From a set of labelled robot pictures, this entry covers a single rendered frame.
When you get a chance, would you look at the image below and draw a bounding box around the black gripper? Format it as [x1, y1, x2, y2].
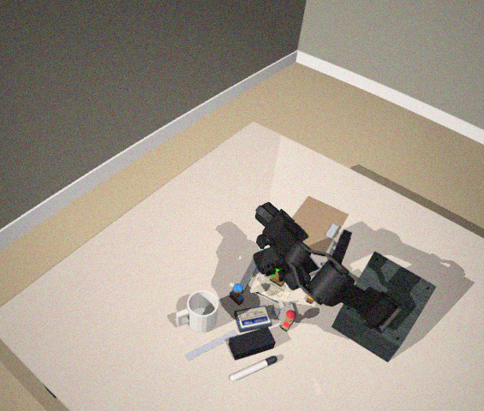
[256, 234, 311, 291]

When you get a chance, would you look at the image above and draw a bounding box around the white mug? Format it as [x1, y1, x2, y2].
[176, 290, 218, 333]

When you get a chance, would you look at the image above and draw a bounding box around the white inspection card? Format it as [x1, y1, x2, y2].
[250, 274, 293, 307]

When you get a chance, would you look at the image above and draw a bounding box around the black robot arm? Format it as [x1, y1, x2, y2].
[253, 202, 403, 334]

